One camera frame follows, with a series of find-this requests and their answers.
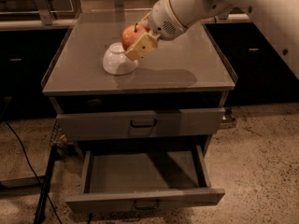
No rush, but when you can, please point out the white upturned bowl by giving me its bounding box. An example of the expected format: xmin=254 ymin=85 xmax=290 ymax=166
xmin=103 ymin=42 xmax=138 ymax=76

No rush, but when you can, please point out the black floor cable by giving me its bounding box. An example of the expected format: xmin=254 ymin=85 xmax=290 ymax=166
xmin=0 ymin=109 xmax=64 ymax=224

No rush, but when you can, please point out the grey upper drawer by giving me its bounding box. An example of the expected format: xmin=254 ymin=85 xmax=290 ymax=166
xmin=57 ymin=107 xmax=225 ymax=141

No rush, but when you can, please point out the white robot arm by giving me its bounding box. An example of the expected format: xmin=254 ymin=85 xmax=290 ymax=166
xmin=121 ymin=0 xmax=299 ymax=77

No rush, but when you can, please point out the black metal floor bar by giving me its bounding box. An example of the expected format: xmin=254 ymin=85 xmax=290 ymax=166
xmin=34 ymin=147 xmax=58 ymax=224

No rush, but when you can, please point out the grey drawer cabinet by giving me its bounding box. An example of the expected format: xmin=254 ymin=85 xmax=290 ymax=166
xmin=41 ymin=9 xmax=239 ymax=161

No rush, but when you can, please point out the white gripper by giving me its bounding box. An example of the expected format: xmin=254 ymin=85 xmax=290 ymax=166
xmin=125 ymin=0 xmax=187 ymax=61

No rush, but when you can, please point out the red apple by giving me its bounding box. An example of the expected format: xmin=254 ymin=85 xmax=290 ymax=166
xmin=121 ymin=23 xmax=149 ymax=50

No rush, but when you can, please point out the grey metal railing frame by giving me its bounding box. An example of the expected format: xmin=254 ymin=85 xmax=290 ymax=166
xmin=0 ymin=0 xmax=253 ymax=32

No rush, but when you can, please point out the grey open middle drawer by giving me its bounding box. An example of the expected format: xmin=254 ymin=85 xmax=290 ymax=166
xmin=65 ymin=147 xmax=225 ymax=213

